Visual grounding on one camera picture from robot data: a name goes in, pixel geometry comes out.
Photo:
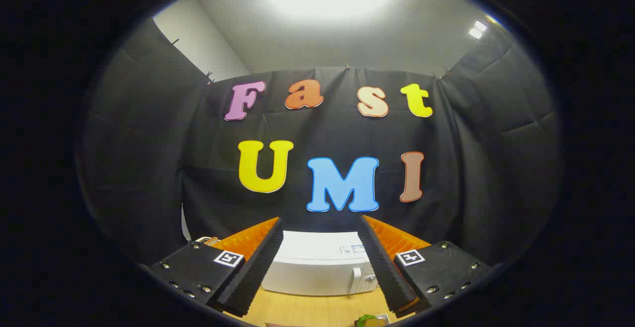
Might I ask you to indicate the small ceiling light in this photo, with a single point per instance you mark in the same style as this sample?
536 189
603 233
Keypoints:
477 29

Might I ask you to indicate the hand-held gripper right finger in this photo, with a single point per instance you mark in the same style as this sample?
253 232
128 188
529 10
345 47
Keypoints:
382 267

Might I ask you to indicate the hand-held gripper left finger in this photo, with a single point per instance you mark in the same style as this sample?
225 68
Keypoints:
258 267

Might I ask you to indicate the sandwich with green lettuce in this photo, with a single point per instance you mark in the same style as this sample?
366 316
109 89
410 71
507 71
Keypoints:
368 321

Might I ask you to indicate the black backdrop cloth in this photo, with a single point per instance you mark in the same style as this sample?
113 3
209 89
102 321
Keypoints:
322 133

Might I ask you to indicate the white microwave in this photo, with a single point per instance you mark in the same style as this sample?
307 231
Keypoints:
312 267

